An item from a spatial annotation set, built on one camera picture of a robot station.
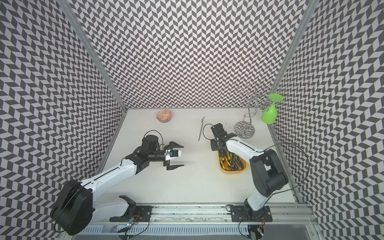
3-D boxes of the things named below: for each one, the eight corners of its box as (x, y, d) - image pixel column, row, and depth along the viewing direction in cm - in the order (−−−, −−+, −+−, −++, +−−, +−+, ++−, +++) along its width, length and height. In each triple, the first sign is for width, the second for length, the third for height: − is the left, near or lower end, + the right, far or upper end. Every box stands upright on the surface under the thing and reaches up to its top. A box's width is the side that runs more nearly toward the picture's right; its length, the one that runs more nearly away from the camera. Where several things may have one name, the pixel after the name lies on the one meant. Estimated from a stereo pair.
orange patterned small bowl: (155, 118, 116) (154, 114, 112) (165, 111, 121) (163, 107, 117) (166, 126, 111) (165, 122, 107) (175, 119, 115) (174, 115, 111)
